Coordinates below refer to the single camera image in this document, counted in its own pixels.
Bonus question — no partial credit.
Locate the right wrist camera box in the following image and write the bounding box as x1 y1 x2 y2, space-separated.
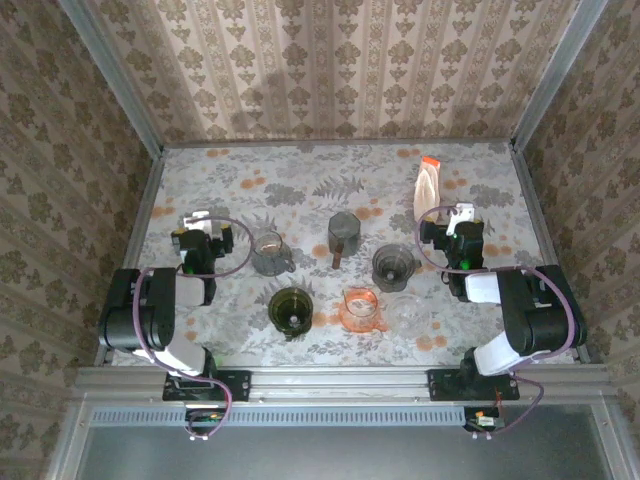
446 202 475 236

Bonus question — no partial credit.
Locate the orange coffee filter package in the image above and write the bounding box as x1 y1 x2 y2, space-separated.
412 155 444 224

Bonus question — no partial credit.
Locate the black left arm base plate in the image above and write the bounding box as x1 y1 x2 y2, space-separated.
162 368 251 403

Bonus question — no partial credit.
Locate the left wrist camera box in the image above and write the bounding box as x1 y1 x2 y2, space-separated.
183 211 225 236

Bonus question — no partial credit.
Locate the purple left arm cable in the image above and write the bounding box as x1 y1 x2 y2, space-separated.
132 214 254 441

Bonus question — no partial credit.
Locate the small black controller board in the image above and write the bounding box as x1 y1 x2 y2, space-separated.
463 407 503 432
184 407 226 432

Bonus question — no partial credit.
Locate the green plastic coffee dripper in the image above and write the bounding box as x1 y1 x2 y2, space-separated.
267 286 315 342

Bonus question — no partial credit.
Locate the aluminium frame bar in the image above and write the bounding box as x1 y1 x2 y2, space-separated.
44 394 94 480
592 399 634 480

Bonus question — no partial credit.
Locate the aluminium table side rail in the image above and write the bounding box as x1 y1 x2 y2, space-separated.
509 144 594 364
94 149 166 366

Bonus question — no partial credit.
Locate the aluminium table end rail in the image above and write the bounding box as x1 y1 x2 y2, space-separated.
162 138 516 150

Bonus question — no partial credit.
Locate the floral patterned tablecloth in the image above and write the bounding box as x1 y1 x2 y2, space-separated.
112 143 581 367

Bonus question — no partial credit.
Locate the grey slotted cable duct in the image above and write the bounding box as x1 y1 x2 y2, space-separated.
89 404 469 427

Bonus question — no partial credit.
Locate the aluminium corner post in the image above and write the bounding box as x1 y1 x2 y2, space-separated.
510 0 609 154
59 0 166 159

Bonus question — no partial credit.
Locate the dark grey dripper with handle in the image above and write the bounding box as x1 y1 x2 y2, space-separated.
327 210 362 270

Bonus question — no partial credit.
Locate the grey plastic coffee dripper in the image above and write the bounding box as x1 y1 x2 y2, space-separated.
370 243 420 294

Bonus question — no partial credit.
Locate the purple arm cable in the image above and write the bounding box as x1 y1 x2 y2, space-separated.
415 204 576 441
132 214 254 441

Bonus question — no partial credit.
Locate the grey metal panel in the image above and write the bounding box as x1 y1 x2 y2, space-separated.
74 424 616 480

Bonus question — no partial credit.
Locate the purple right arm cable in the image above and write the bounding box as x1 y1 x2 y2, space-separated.
415 204 576 441

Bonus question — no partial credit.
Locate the long aluminium mounting rail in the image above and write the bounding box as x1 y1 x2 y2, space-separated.
74 364 614 404

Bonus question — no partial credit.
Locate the orange glass pitcher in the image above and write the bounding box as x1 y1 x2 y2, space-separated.
338 287 389 334

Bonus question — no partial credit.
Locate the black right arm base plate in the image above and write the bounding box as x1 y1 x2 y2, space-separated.
427 368 521 402

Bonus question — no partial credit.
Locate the clear plastic coffee dripper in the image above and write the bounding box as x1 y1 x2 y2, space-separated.
385 293 432 336

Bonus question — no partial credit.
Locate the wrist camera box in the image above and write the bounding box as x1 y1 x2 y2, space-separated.
446 202 475 236
183 211 225 236

